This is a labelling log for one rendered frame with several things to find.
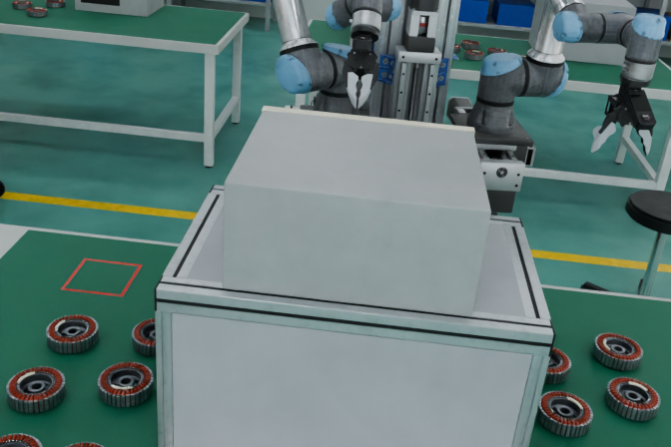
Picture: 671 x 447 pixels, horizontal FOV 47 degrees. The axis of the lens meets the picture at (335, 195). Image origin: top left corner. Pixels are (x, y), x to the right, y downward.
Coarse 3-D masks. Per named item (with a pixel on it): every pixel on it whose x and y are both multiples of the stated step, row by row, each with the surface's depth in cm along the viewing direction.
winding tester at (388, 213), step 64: (256, 128) 147; (320, 128) 150; (384, 128) 153; (448, 128) 155; (256, 192) 124; (320, 192) 123; (384, 192) 125; (448, 192) 127; (256, 256) 129; (320, 256) 128; (384, 256) 127; (448, 256) 126
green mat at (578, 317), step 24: (552, 288) 213; (552, 312) 202; (576, 312) 202; (600, 312) 203; (624, 312) 204; (648, 312) 205; (576, 336) 192; (648, 336) 195; (576, 360) 183; (648, 360) 186; (552, 384) 174; (576, 384) 175; (600, 384) 176; (648, 384) 177; (600, 408) 168; (552, 432) 160; (600, 432) 161; (624, 432) 162; (648, 432) 162
